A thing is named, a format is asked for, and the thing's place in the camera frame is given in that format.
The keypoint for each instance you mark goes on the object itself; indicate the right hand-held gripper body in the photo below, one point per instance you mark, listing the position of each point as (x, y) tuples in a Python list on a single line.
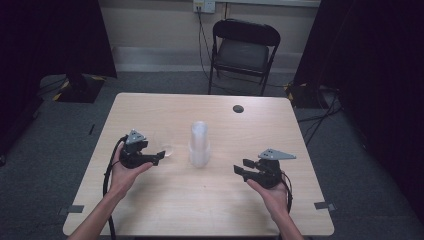
[(270, 171)]

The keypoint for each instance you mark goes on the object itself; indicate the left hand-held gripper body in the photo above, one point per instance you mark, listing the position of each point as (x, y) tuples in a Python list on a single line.
[(133, 155)]

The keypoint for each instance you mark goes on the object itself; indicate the single clear plastic cup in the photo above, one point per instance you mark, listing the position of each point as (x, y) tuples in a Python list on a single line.
[(164, 149)]

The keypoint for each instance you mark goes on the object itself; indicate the stack of clear plastic cups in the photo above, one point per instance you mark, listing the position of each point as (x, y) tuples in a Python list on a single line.
[(199, 145)]

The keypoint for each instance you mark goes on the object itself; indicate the person's left hand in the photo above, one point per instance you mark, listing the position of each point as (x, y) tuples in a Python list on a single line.
[(125, 178)]

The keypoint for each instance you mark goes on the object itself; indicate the person's right hand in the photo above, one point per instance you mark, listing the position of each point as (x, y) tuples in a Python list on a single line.
[(274, 198)]

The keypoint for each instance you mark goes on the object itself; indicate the grey tape strip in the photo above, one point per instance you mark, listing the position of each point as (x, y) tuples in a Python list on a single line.
[(74, 209), (324, 206)]

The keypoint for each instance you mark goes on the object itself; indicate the black stand base with yellow stripes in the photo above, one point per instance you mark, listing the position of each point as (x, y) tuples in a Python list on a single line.
[(80, 88), (301, 95)]

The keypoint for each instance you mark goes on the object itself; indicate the black folding chair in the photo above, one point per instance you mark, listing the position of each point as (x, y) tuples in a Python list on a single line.
[(242, 55)]

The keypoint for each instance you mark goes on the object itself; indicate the dark curtain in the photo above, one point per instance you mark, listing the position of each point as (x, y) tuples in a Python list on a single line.
[(373, 60), (50, 40)]

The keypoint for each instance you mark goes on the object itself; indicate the white wall socket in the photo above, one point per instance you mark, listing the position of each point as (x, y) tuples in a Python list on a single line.
[(204, 5)]

